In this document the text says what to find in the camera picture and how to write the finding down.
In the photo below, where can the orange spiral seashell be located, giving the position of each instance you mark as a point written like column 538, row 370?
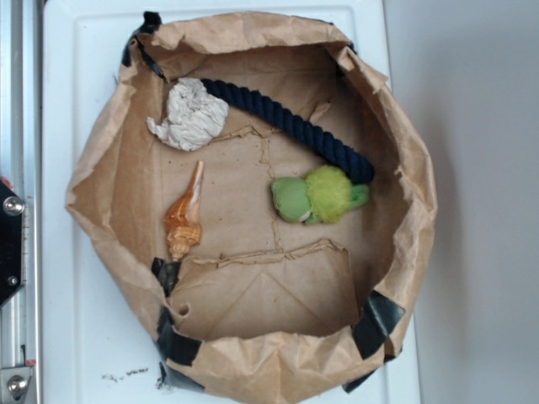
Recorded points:
column 182, row 221

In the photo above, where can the white paper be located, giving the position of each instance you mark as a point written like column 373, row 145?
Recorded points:
column 194, row 117

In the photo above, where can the brown paper bag tray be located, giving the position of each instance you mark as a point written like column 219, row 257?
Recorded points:
column 262, row 310

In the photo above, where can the aluminium frame rail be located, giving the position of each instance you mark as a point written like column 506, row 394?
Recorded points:
column 20, row 140

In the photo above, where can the green plush frog toy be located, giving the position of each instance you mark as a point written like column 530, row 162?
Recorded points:
column 323, row 196

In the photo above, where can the black mounting bracket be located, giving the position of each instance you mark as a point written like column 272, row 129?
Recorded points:
column 11, row 244

